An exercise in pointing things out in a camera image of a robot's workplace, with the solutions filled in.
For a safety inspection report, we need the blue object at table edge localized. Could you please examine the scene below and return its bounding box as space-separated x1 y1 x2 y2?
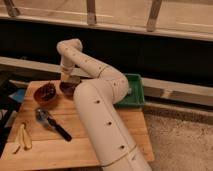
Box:
11 89 26 103

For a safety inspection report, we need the yellow banana peel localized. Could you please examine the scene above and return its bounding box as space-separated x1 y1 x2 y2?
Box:
12 123 32 154

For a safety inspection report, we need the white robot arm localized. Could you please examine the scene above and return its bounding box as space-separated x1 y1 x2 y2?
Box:
57 39 152 171

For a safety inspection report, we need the green tray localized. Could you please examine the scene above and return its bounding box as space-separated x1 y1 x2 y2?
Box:
115 73 145 108

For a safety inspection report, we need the brown bowl with food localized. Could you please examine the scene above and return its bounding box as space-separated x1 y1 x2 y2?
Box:
33 82 57 106

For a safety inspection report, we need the metal scoop black handle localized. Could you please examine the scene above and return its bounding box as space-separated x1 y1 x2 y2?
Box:
35 108 72 141

